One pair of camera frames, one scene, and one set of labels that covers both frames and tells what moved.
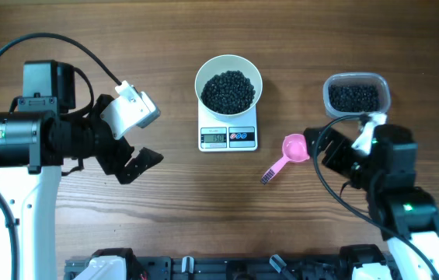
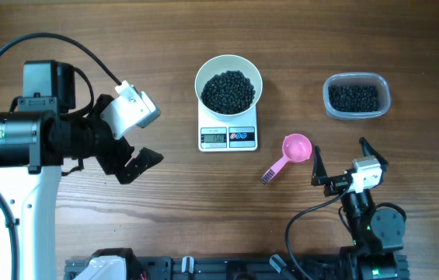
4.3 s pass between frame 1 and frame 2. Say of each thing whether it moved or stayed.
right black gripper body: moved
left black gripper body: stayed
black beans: stayed
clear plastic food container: stayed
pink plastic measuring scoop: stayed
